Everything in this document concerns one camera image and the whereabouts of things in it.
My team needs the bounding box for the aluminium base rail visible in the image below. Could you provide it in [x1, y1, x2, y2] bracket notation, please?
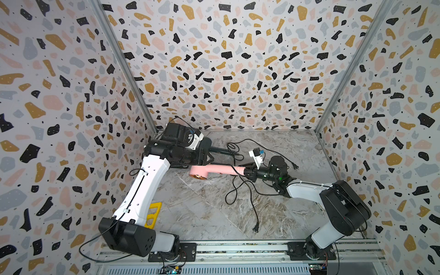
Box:
[95, 239, 392, 275]

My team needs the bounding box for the pink hair dryer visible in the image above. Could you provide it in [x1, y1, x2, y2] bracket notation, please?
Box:
[189, 165, 245, 180]

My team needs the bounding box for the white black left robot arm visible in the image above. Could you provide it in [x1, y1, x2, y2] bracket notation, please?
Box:
[99, 123, 213, 259]

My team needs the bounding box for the aluminium corner post right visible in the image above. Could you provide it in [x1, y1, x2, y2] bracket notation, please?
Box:
[314, 0, 396, 133]

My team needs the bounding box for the dark green hair dryer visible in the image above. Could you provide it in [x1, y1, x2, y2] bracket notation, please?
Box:
[198, 137, 237, 156]

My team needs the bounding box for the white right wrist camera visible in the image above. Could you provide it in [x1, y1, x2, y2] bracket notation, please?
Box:
[249, 147, 265, 169]

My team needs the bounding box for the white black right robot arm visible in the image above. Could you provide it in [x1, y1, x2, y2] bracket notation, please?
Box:
[241, 156, 371, 260]

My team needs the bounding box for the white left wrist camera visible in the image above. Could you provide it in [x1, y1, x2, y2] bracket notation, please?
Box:
[187, 134, 204, 150]

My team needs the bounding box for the aluminium corner post left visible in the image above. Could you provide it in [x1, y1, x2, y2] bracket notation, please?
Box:
[89, 0, 158, 135]

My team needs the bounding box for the black cord of green dryer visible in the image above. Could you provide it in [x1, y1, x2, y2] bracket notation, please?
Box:
[225, 138, 299, 170]

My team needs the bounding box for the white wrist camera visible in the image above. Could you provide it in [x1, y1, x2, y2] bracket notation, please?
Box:
[187, 134, 204, 150]
[249, 147, 265, 169]

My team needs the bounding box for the aluminium corner post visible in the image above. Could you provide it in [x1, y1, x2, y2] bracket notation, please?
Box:
[89, 0, 158, 135]
[314, 0, 396, 133]

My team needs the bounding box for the yellow plastic triangle frame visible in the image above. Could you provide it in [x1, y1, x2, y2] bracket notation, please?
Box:
[144, 202, 162, 229]

